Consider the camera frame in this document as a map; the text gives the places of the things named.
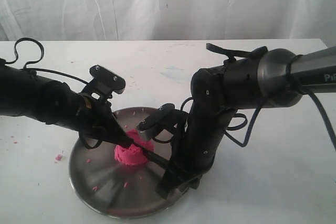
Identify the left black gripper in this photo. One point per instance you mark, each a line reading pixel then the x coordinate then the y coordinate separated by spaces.
pixel 78 113

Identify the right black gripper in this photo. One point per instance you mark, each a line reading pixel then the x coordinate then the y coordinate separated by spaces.
pixel 196 152

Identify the pink sand mound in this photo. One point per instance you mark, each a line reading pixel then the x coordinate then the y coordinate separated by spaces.
pixel 133 156

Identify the black kitchen knife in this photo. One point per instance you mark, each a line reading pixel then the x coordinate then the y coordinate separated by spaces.
pixel 153 157

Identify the round steel plate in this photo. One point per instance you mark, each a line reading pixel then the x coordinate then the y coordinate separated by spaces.
pixel 114 189

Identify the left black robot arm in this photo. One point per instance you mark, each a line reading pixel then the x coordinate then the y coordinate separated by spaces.
pixel 24 93

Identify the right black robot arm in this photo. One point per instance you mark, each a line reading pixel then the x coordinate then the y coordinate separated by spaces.
pixel 253 80

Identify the pink sand crumb lump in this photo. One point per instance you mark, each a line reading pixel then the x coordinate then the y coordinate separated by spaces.
pixel 58 157

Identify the white backdrop curtain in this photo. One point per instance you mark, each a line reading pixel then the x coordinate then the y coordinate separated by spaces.
pixel 167 19

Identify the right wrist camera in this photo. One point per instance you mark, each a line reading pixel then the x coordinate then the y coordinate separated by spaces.
pixel 166 117

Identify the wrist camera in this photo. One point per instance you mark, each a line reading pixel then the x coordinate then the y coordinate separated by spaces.
pixel 166 117
pixel 104 82

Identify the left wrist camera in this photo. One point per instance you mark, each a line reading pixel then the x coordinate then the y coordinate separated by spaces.
pixel 104 82

